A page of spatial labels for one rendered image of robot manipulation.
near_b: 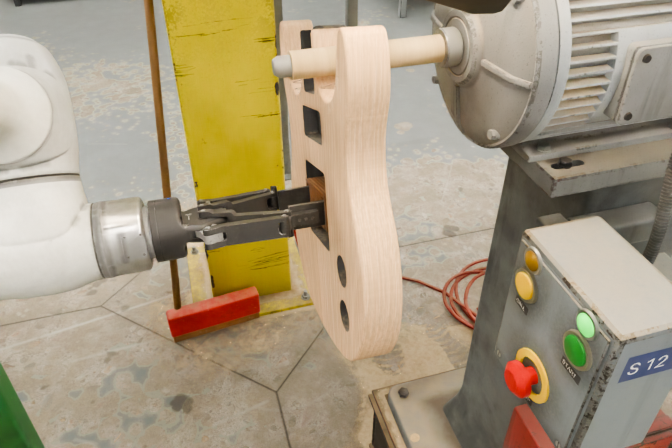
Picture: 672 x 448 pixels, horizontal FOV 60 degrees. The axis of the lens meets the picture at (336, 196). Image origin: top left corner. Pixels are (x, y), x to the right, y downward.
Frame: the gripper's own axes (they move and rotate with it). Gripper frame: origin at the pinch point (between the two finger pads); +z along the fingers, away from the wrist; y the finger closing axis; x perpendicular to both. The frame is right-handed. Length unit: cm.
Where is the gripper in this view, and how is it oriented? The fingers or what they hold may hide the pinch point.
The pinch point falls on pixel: (314, 204)
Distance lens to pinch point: 74.8
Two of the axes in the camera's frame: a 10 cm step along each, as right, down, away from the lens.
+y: 2.7, 2.5, -9.3
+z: 9.6, -1.6, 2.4
